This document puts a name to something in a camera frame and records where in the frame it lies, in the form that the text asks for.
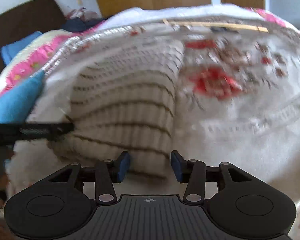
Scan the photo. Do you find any dark navy clothes pile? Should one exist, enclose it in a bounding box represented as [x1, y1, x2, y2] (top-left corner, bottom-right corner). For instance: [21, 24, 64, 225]
[61, 17, 108, 33]

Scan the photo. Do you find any floral beige bedspread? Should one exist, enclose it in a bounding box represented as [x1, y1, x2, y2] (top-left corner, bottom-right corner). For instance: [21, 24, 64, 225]
[7, 20, 300, 239]

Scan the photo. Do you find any dark brown headboard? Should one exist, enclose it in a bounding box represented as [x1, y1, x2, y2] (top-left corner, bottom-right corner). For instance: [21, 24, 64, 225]
[0, 0, 65, 73]

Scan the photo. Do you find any small dark blue object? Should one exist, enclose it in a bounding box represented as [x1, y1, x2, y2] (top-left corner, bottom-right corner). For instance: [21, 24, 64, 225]
[210, 27, 238, 34]

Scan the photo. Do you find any red white striped garment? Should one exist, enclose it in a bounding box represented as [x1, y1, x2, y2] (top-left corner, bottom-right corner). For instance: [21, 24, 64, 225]
[65, 7, 87, 21]

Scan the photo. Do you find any cream brown-striped ribbed sweater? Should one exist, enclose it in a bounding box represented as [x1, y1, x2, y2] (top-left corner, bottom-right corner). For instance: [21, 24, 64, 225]
[49, 38, 184, 178]

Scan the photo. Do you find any long bamboo stick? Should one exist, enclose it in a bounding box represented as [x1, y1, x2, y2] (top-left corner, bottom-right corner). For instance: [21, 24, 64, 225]
[162, 19, 269, 33]

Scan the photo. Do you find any white textured blanket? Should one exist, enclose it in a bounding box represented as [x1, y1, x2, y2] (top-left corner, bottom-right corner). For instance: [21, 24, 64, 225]
[99, 4, 261, 30]

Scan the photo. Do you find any pink cartoon print quilt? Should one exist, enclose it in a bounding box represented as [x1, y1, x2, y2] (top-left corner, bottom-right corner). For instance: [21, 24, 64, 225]
[0, 21, 104, 97]

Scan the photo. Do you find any blue fuzzy blanket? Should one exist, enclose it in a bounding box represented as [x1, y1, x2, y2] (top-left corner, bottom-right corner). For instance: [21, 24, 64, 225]
[0, 70, 45, 124]

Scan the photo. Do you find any blue pillow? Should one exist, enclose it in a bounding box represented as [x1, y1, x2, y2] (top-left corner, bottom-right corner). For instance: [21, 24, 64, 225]
[0, 31, 43, 65]

